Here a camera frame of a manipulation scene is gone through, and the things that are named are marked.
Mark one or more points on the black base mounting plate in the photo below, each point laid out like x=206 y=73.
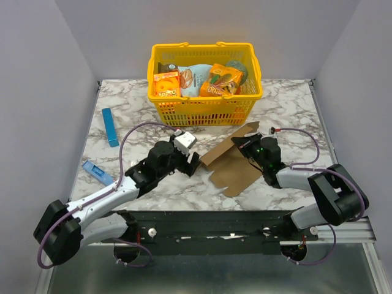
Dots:
x=212 y=232

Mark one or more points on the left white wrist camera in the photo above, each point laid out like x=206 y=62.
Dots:
x=183 y=141

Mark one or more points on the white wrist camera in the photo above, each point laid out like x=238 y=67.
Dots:
x=273 y=131
x=183 y=141

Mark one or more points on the yellow plastic shopping basket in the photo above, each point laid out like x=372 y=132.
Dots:
x=206 y=111

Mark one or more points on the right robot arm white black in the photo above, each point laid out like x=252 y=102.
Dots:
x=338 y=198

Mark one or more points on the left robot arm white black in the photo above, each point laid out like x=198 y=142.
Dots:
x=61 y=229

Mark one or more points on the small blue box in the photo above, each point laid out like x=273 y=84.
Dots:
x=97 y=173

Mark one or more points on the light blue chips bag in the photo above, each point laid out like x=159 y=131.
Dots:
x=192 y=78

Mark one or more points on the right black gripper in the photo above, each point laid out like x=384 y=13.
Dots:
x=248 y=147

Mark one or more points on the green round scrubber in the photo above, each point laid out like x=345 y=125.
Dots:
x=240 y=67

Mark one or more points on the brown cardboard box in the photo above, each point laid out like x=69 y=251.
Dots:
x=230 y=170

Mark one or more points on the orange gummy candy bag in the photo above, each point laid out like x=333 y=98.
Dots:
x=222 y=81

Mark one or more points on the dark brown packet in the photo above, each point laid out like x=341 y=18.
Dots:
x=166 y=68

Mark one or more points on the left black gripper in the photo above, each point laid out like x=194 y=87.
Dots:
x=188 y=168

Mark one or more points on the long blue box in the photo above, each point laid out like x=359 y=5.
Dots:
x=110 y=127

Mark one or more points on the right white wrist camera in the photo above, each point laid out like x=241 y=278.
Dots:
x=273 y=131

